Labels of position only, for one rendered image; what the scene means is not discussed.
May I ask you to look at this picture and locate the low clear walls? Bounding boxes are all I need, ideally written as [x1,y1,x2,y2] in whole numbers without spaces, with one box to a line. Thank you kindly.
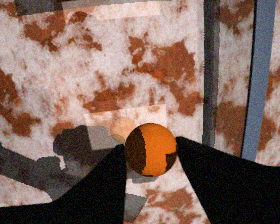
[214,0,255,157]

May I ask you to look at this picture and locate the translucent orange ball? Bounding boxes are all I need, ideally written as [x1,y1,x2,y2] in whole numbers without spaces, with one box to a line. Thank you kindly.
[110,116,137,144]

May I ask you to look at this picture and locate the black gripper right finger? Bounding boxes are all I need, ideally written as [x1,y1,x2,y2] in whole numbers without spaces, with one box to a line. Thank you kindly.
[175,136,280,224]

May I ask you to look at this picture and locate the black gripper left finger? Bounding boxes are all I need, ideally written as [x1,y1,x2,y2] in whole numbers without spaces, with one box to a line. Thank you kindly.
[0,144,127,224]

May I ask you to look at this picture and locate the orange and brown ball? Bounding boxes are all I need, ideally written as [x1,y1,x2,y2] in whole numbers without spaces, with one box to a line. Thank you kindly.
[124,123,178,177]

